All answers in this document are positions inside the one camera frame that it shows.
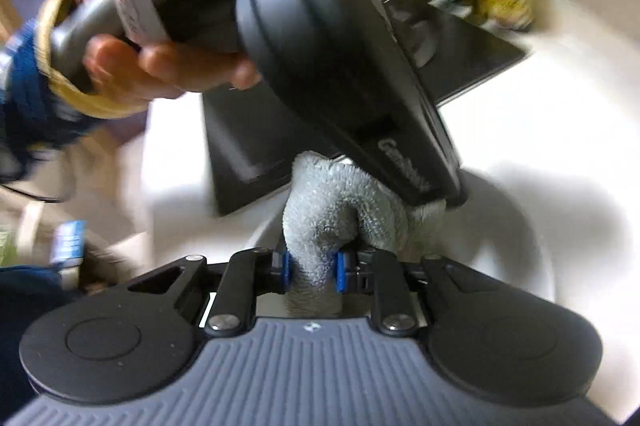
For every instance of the black glass gas stove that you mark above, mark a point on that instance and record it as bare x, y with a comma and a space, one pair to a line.
480, 50

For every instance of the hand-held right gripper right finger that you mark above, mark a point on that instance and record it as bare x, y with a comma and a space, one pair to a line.
341, 273

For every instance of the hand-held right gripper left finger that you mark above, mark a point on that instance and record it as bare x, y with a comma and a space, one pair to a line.
286, 273

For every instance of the white patterned bowl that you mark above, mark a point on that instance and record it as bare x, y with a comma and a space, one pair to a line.
505, 226

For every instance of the blue white packet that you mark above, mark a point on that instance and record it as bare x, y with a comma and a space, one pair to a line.
70, 243

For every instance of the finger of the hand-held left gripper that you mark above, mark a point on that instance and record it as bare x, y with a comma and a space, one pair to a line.
452, 198

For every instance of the grey dish cloth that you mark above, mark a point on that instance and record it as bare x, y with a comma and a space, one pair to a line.
325, 211

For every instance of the person's left hand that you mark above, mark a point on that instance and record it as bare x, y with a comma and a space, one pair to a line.
165, 73

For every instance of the tan wristband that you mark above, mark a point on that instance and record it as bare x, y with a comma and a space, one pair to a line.
100, 105

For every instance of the gas burner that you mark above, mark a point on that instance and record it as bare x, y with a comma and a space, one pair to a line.
417, 30

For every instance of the person's dark blue clothing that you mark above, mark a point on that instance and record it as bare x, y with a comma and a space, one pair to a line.
30, 306

